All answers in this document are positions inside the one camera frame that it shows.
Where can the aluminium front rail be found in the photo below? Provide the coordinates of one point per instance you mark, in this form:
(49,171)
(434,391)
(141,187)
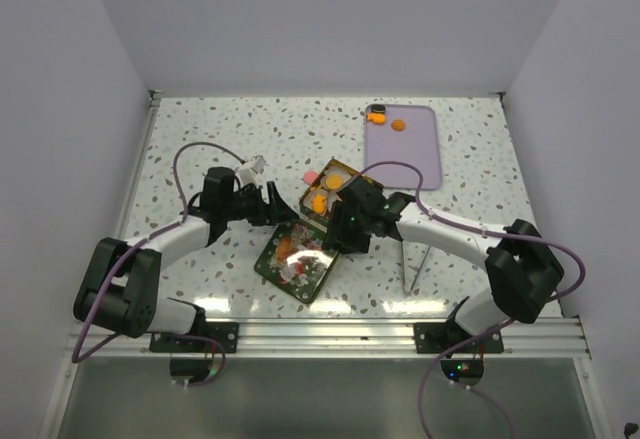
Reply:
(391,338)

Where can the metal tongs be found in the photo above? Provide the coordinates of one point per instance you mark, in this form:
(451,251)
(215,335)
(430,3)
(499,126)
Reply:
(414,257)

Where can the green cookie tin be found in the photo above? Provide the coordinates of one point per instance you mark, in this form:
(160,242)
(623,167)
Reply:
(311,223)

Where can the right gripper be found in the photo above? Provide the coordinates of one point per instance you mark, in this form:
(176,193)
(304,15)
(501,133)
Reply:
(337,232)

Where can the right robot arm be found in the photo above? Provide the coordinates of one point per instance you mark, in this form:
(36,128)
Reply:
(522,271)

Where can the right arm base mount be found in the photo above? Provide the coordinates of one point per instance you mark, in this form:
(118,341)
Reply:
(436,337)

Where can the orange star cookie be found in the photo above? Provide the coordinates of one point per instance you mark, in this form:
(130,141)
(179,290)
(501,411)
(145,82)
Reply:
(319,204)

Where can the purple tray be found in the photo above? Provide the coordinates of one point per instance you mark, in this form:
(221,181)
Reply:
(386,151)

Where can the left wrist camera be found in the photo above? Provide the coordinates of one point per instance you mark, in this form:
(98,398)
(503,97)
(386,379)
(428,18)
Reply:
(249,171)

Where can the orange flower cookie lower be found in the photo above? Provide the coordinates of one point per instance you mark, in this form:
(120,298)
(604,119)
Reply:
(398,125)

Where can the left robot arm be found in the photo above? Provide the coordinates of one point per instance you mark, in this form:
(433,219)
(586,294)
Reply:
(120,288)

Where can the orange flower cookie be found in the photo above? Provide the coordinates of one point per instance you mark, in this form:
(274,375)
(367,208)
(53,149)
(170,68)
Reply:
(376,118)
(398,125)

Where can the gold tin lid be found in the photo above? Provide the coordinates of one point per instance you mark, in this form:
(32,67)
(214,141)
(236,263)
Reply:
(295,261)

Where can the pink round cookie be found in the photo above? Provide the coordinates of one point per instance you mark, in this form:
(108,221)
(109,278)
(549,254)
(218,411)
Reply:
(309,176)

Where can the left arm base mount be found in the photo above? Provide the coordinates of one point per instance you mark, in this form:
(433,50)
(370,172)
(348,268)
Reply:
(207,337)

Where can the white paper cup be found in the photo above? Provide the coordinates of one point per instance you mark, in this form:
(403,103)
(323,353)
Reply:
(346,176)
(319,192)

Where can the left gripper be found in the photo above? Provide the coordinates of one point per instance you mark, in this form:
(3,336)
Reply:
(277,210)

